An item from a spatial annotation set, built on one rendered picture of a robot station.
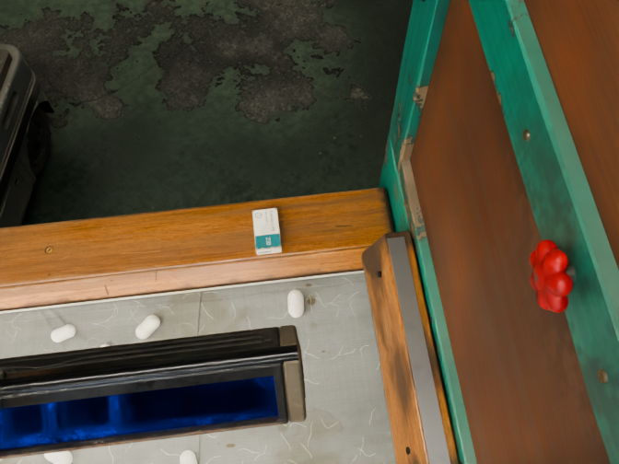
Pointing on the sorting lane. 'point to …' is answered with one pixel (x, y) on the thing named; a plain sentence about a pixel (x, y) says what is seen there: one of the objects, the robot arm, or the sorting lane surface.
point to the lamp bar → (150, 390)
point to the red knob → (551, 276)
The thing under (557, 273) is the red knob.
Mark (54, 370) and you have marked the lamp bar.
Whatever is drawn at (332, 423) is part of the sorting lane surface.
